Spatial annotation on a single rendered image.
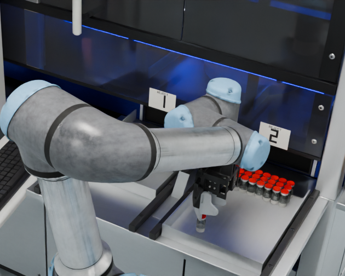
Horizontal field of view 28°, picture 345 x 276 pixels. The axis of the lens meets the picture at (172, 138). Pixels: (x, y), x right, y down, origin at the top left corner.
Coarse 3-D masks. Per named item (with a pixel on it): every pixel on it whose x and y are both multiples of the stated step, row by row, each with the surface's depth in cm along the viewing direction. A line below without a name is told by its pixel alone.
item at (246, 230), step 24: (192, 192) 177; (192, 216) 173; (216, 216) 174; (240, 216) 175; (264, 216) 175; (288, 216) 176; (192, 240) 162; (216, 240) 166; (240, 240) 167; (264, 240) 167; (240, 264) 158; (264, 264) 157
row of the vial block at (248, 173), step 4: (240, 172) 184; (248, 172) 184; (248, 176) 183; (252, 176) 183; (256, 176) 183; (248, 180) 184; (260, 180) 182; (264, 180) 181; (268, 180) 181; (272, 180) 182; (256, 184) 183; (264, 184) 182; (272, 184) 180; (276, 184) 180; (280, 184) 180; (272, 188) 181; (284, 188) 179; (288, 188) 179; (280, 192) 180; (288, 196) 180; (288, 200) 181
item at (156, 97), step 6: (150, 90) 196; (156, 90) 195; (150, 96) 197; (156, 96) 196; (162, 96) 195; (168, 96) 194; (174, 96) 193; (150, 102) 198; (156, 102) 197; (162, 102) 196; (168, 102) 195; (174, 102) 194; (162, 108) 197; (168, 108) 196
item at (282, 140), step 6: (264, 126) 183; (270, 126) 182; (276, 126) 182; (264, 132) 184; (270, 132) 183; (276, 132) 182; (282, 132) 181; (288, 132) 181; (276, 138) 183; (282, 138) 182; (288, 138) 181; (270, 144) 185; (276, 144) 184; (282, 144) 183
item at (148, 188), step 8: (128, 120) 209; (136, 120) 213; (152, 128) 209; (152, 176) 187; (160, 176) 188; (168, 176) 182; (112, 184) 183; (120, 184) 181; (128, 184) 180; (136, 184) 179; (144, 184) 184; (152, 184) 184; (160, 184) 179; (136, 192) 180; (144, 192) 179; (152, 192) 177
